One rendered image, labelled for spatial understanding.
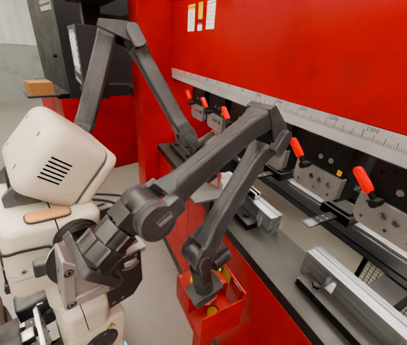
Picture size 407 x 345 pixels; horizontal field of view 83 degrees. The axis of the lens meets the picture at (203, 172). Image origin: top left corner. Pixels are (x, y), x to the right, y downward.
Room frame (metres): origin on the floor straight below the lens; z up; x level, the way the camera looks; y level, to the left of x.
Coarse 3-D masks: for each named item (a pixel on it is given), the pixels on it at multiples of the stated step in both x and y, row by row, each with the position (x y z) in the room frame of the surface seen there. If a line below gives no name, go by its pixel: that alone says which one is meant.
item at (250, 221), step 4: (240, 208) 0.85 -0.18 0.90; (236, 212) 0.82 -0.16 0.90; (240, 212) 0.82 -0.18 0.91; (236, 216) 0.81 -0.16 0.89; (240, 216) 0.79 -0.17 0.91; (240, 220) 0.78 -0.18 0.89; (244, 220) 0.77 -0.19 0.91; (248, 220) 0.77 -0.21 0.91; (252, 220) 0.77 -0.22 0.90; (256, 220) 0.77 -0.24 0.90; (244, 224) 0.76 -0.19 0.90; (248, 224) 0.75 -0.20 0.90; (252, 224) 0.75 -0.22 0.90; (256, 224) 0.76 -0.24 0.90; (244, 228) 0.75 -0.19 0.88; (248, 228) 0.74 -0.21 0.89; (252, 228) 0.75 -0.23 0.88
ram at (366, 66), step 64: (192, 0) 1.41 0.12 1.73; (256, 0) 0.96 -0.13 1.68; (320, 0) 0.72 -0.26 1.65; (384, 0) 0.58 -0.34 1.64; (192, 64) 1.38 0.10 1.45; (256, 64) 0.91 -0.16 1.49; (320, 64) 0.68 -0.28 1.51; (384, 64) 0.54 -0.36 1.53; (320, 128) 0.63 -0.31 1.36; (384, 128) 0.50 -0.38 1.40
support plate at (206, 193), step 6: (222, 174) 0.99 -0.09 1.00; (228, 174) 0.99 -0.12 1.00; (216, 180) 0.92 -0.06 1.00; (204, 186) 0.86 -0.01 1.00; (210, 186) 0.86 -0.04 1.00; (198, 192) 0.81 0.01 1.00; (204, 192) 0.81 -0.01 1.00; (210, 192) 0.81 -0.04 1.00; (216, 192) 0.82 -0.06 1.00; (192, 198) 0.76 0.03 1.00; (198, 198) 0.77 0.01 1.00; (204, 198) 0.77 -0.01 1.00; (210, 198) 0.77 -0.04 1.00; (216, 198) 0.78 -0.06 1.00
